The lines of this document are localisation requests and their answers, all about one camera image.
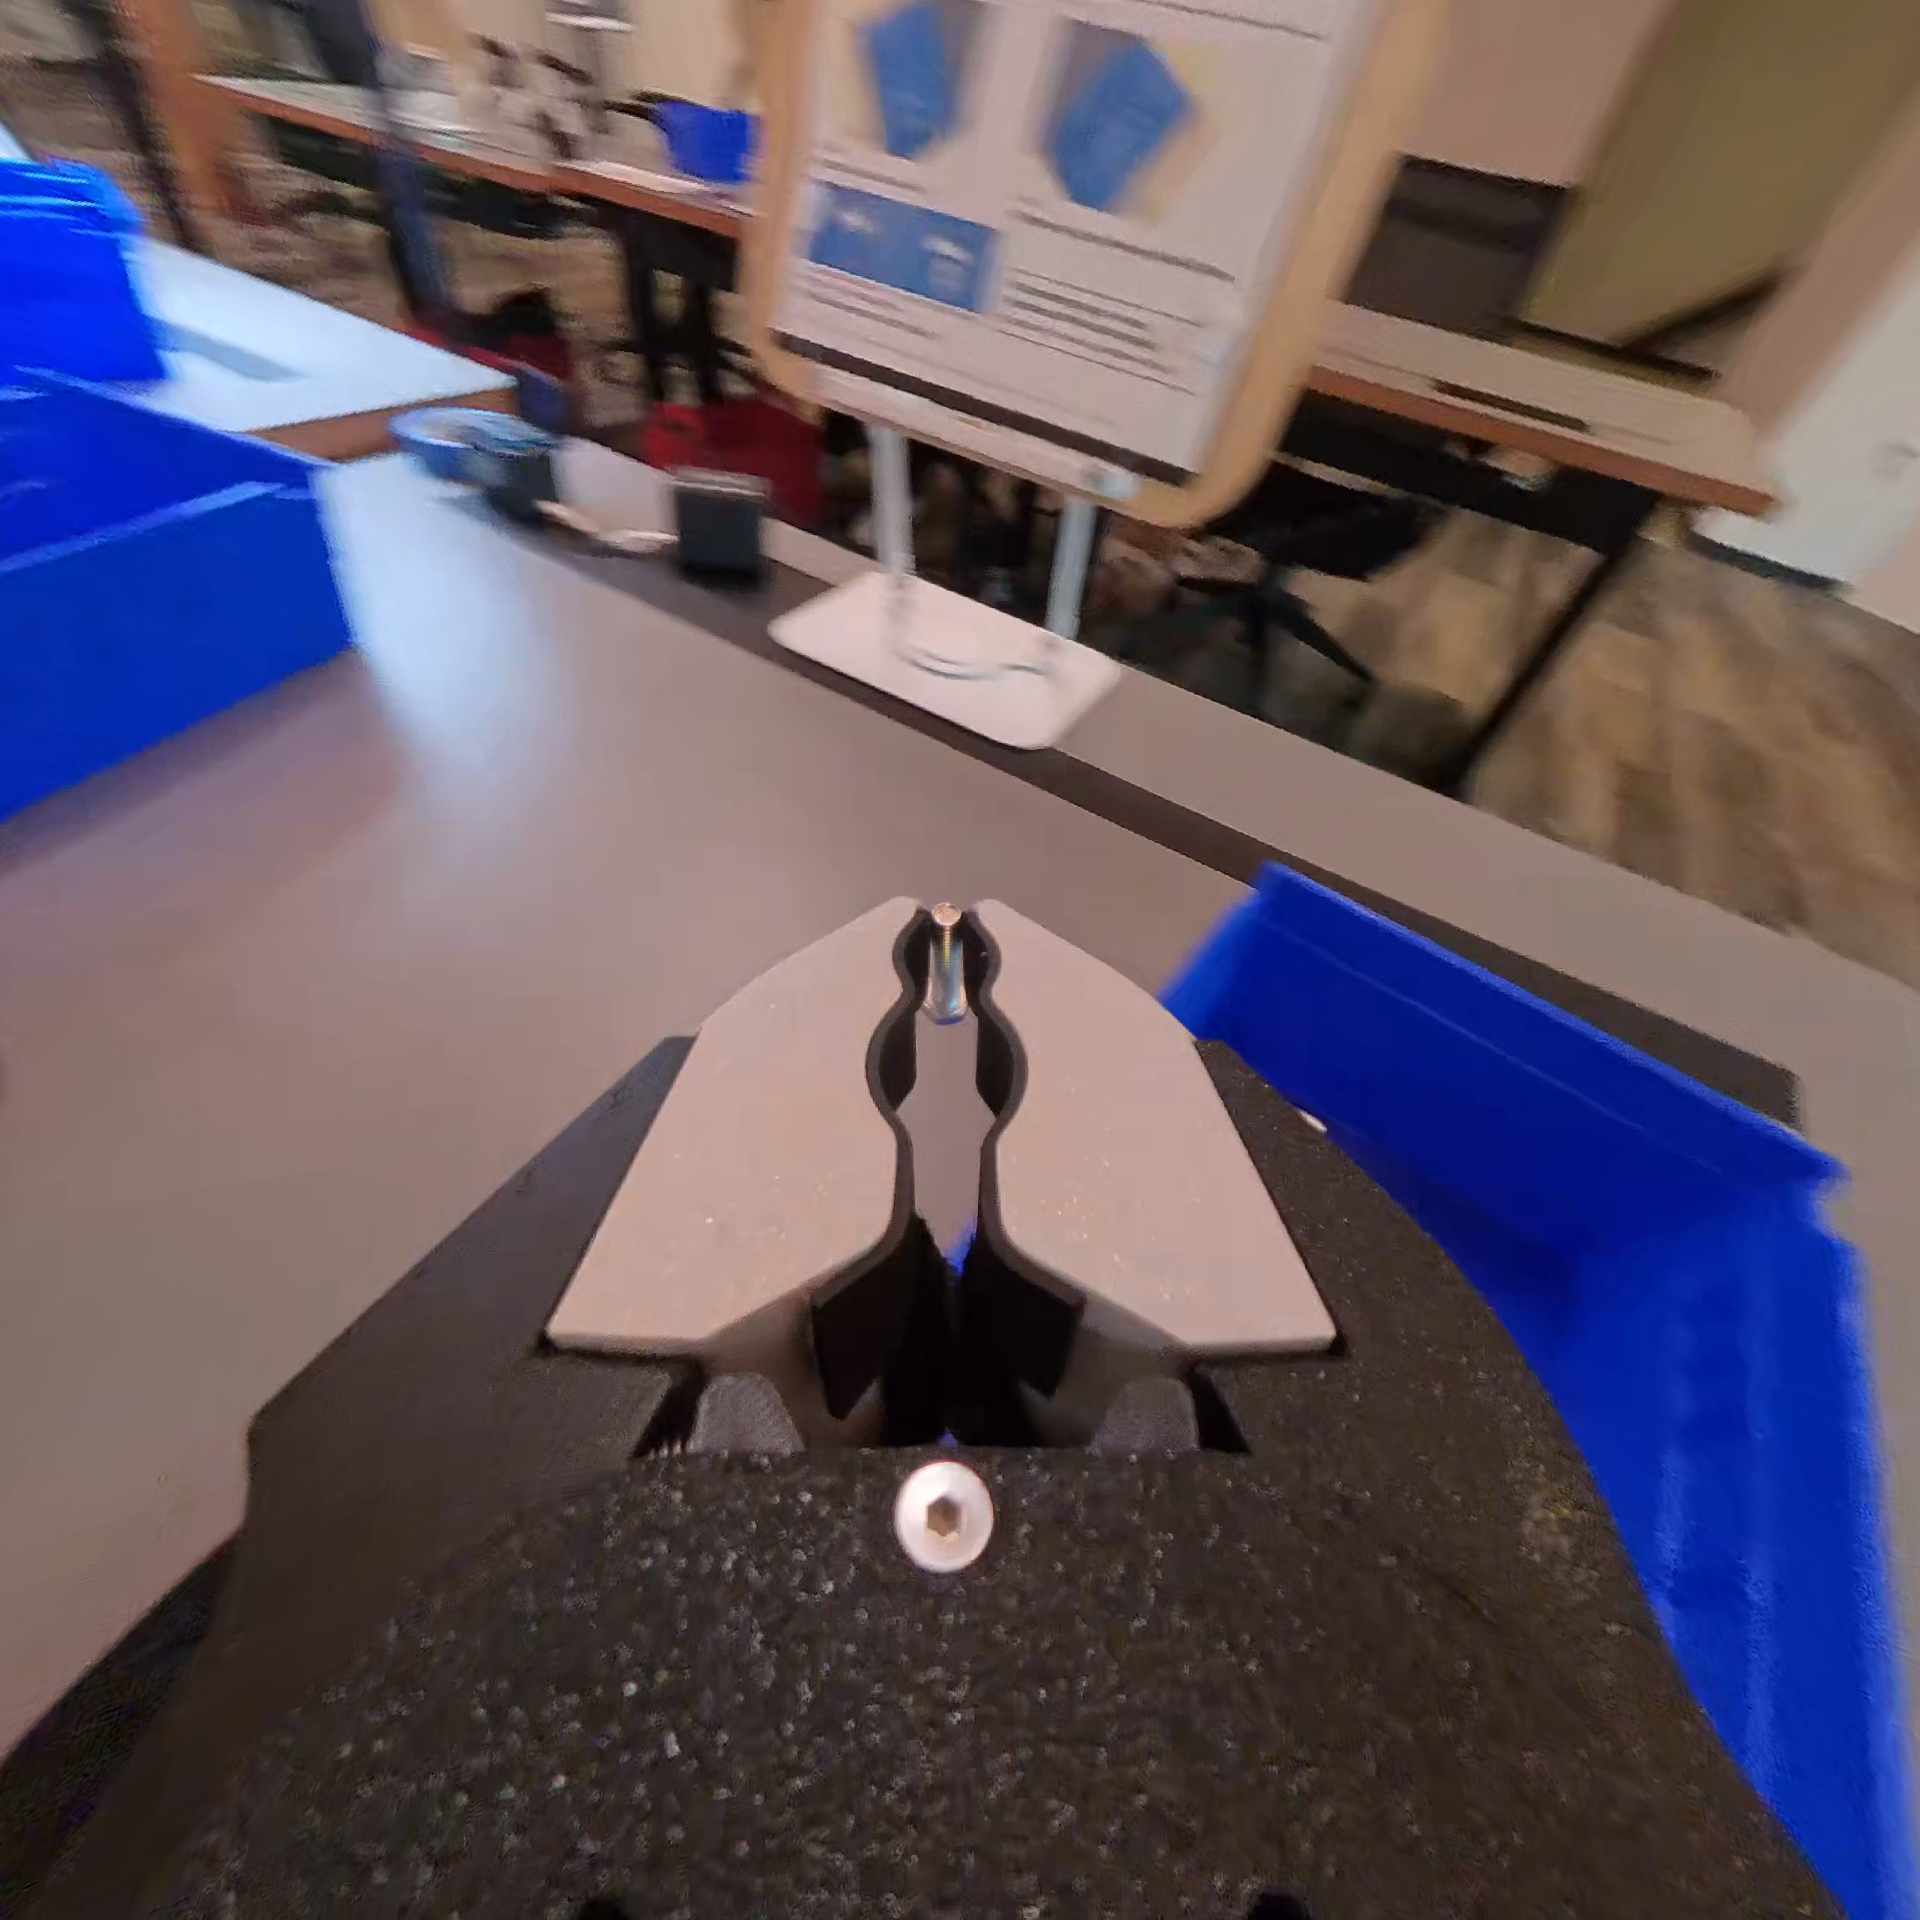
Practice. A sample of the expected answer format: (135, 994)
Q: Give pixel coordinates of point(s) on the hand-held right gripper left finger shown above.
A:
(735, 1186)

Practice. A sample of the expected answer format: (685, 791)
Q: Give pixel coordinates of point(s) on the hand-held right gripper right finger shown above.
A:
(1170, 1186)

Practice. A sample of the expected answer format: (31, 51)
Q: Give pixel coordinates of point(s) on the long thin silver bolt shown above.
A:
(945, 961)

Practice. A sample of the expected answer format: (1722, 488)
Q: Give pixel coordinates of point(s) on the blue plastic bin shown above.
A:
(1621, 1262)
(151, 601)
(705, 139)
(76, 287)

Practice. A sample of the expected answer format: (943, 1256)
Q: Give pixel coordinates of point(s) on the white sign stand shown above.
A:
(960, 662)

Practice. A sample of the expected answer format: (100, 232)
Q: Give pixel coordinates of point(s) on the grey tool case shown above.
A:
(720, 529)

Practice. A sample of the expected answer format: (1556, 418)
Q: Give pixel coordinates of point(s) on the red bag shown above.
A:
(735, 457)

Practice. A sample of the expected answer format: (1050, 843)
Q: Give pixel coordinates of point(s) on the black and blue device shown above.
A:
(513, 466)

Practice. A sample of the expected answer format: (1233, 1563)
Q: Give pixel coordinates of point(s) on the blue tape roll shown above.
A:
(430, 446)

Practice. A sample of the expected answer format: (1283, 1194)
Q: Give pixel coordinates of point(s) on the long wooden desk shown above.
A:
(1501, 376)

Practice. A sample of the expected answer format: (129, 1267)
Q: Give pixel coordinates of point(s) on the instruction sign board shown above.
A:
(1080, 211)

